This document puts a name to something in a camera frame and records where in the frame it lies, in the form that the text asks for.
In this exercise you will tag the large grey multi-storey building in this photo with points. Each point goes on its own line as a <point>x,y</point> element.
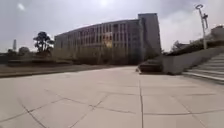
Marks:
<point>110,41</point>

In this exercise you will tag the pale concrete slab plaza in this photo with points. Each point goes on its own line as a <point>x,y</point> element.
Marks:
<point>113,100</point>

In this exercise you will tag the dark low planter steps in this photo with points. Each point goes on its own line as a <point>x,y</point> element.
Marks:
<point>150,66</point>

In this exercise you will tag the brown bare ground strip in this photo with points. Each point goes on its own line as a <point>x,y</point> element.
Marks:
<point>40,69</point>

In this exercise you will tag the dark tree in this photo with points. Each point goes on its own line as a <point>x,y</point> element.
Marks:
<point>42,42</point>

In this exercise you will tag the pale concrete stairs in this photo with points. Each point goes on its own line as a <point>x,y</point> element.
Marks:
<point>210,69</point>

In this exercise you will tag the distant tower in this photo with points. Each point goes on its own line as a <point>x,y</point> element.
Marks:
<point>14,45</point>

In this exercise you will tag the grey concrete wall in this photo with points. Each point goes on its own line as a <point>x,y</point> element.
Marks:
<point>186,60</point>

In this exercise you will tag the dark hedge on wall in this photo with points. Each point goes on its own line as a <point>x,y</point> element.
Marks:
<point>196,46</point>

